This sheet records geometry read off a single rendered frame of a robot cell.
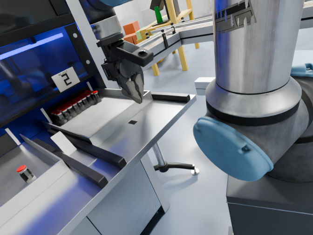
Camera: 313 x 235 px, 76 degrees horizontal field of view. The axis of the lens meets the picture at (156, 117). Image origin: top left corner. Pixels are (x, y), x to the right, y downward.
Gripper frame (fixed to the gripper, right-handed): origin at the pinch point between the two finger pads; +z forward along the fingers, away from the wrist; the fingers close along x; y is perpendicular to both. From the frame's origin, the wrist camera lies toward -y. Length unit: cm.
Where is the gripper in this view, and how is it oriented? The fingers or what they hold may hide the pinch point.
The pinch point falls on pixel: (140, 100)
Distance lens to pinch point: 63.4
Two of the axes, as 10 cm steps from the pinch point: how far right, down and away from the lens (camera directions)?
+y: -7.4, -1.1, 6.7
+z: 3.1, 8.2, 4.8
